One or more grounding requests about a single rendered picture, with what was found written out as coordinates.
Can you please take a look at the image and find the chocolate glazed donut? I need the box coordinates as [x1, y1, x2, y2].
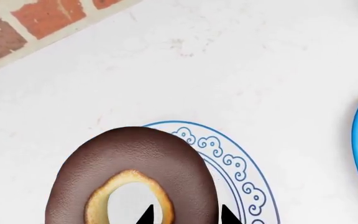
[45, 126, 221, 224]

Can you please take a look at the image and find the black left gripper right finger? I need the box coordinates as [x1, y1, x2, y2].
[221, 203, 242, 224]

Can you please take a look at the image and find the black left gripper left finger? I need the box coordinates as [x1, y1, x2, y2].
[135, 203, 155, 224]

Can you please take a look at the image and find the white plate with blue pattern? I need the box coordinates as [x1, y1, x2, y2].
[141, 119, 282, 224]

